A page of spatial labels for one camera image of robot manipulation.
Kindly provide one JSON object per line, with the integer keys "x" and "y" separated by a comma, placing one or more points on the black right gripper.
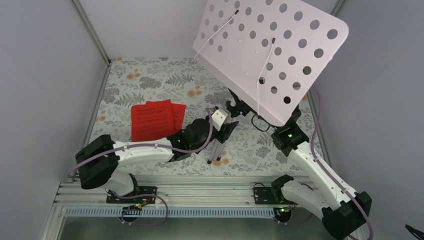
{"x": 241, "y": 104}

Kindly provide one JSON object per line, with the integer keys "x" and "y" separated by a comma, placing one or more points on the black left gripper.
{"x": 225, "y": 133}

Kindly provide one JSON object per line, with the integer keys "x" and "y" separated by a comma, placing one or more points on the red sheet music page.
{"x": 152, "y": 121}
{"x": 178, "y": 111}

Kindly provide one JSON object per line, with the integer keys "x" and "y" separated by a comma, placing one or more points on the white tripod music stand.
{"x": 268, "y": 53}

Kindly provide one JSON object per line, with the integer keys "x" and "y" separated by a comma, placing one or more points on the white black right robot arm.
{"x": 342, "y": 210}

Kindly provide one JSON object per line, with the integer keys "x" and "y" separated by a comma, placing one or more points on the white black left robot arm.
{"x": 100, "y": 163}

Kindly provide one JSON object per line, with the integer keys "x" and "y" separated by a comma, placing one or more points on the floral patterned table mat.
{"x": 136, "y": 80}

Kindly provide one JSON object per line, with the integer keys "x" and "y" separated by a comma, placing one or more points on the black object at corner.
{"x": 415, "y": 232}

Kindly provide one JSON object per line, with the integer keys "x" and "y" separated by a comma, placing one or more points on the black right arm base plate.
{"x": 264, "y": 195}

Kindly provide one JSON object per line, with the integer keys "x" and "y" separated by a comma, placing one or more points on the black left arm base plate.
{"x": 142, "y": 196}

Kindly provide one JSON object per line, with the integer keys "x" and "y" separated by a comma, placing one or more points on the perforated blue-grey cable duct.
{"x": 172, "y": 212}

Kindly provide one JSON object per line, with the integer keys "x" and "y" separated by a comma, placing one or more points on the aluminium front rail frame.
{"x": 179, "y": 191}

